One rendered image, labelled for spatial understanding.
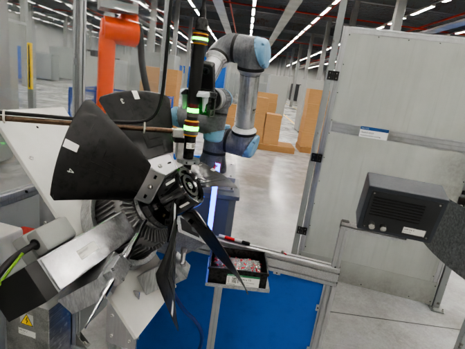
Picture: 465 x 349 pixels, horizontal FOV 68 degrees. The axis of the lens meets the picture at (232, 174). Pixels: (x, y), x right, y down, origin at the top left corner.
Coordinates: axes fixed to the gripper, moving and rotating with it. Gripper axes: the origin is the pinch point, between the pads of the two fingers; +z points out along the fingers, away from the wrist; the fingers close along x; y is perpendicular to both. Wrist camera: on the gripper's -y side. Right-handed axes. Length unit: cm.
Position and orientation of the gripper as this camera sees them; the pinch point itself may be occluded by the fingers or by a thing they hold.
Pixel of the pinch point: (190, 91)
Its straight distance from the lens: 99.6
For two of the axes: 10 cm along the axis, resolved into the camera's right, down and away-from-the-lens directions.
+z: -2.5, 2.1, -9.5
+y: -1.4, 9.6, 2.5
